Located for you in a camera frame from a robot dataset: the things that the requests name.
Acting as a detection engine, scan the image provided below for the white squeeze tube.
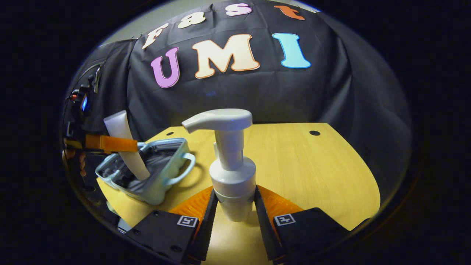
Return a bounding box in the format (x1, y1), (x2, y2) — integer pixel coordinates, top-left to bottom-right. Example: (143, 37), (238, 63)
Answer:
(103, 110), (151, 181)

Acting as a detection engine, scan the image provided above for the white pump bottle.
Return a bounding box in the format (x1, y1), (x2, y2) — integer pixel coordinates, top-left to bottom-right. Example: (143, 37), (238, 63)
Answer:
(181, 108), (257, 223)

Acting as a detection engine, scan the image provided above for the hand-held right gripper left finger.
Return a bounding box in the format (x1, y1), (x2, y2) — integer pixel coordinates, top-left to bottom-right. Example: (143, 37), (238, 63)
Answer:
(126, 185), (219, 263)

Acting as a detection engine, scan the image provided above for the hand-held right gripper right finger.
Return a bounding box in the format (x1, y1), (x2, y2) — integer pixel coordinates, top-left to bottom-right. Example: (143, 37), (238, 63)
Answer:
(254, 185), (351, 262)

